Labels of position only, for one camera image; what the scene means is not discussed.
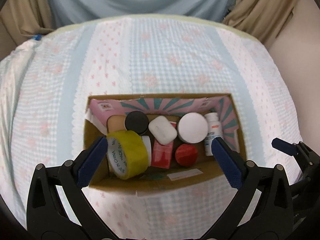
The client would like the white blue labelled bottle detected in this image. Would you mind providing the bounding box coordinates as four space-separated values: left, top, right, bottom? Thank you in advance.
204 112 223 156

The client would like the yellow packing tape roll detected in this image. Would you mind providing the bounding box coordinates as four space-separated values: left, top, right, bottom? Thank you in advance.
106 131 149 180

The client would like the red lidded jar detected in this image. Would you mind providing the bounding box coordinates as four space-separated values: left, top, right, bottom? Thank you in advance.
175 144 199 167

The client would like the green jar white lid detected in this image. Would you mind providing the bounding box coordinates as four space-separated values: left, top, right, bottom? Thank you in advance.
177 112 208 144

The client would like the green cleaning mud jar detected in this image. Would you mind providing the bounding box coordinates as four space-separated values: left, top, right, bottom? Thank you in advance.
106 115 126 133

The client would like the red Marubi carton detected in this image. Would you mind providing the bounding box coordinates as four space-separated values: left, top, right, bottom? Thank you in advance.
151 122 176 168

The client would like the black lidded white jar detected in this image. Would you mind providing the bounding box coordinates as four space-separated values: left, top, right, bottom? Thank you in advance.
124 111 149 135

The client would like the brown cardboard box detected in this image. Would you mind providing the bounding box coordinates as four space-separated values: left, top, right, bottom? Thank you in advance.
84 94 246 196

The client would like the checked floral bedspread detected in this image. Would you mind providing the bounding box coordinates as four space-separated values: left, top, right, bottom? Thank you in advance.
1 16 302 225

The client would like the beige curtain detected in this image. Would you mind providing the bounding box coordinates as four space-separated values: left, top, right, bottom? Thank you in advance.
223 0 298 48

